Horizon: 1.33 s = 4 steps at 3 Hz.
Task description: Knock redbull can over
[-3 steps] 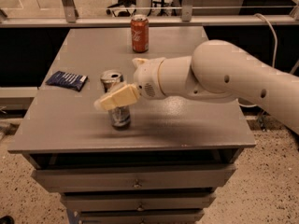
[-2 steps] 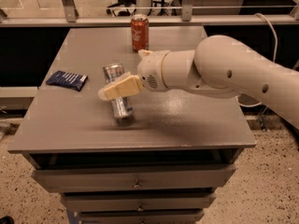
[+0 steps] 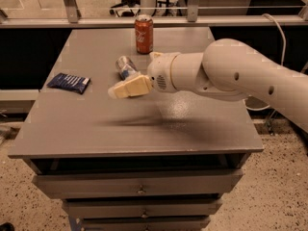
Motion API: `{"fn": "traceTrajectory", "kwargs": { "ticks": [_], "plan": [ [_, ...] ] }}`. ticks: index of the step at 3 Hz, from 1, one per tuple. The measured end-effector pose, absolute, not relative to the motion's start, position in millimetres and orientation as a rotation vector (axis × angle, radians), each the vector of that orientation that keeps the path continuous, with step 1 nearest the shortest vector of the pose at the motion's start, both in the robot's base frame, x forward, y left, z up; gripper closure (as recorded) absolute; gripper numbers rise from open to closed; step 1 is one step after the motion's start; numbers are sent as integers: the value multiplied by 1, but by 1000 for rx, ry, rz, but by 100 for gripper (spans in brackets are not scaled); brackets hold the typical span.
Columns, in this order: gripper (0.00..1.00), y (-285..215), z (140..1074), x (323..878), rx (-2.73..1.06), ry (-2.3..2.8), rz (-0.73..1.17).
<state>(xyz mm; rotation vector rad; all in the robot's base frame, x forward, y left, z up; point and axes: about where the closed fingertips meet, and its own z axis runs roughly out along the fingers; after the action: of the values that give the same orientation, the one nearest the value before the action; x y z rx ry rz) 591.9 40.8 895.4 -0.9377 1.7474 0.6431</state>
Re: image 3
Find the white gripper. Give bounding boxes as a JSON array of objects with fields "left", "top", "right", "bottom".
[{"left": 108, "top": 52, "right": 179, "bottom": 99}]

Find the orange soda can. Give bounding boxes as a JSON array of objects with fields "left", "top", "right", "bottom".
[{"left": 135, "top": 14, "right": 153, "bottom": 54}]

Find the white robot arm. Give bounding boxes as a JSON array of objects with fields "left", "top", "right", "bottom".
[{"left": 108, "top": 38, "right": 308, "bottom": 131}]

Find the black office chair base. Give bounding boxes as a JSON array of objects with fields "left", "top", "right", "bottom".
[{"left": 109, "top": 0, "right": 176, "bottom": 17}]

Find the metal railing frame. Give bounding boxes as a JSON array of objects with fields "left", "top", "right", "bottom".
[{"left": 0, "top": 0, "right": 308, "bottom": 28}]

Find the grey drawer cabinet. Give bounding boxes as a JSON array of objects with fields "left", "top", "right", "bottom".
[{"left": 10, "top": 29, "right": 263, "bottom": 231}]

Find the blue snack packet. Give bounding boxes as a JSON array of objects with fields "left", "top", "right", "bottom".
[{"left": 47, "top": 73, "right": 90, "bottom": 94}]

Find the silver blue redbull can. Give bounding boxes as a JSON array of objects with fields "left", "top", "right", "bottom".
[{"left": 115, "top": 56, "right": 138, "bottom": 80}]

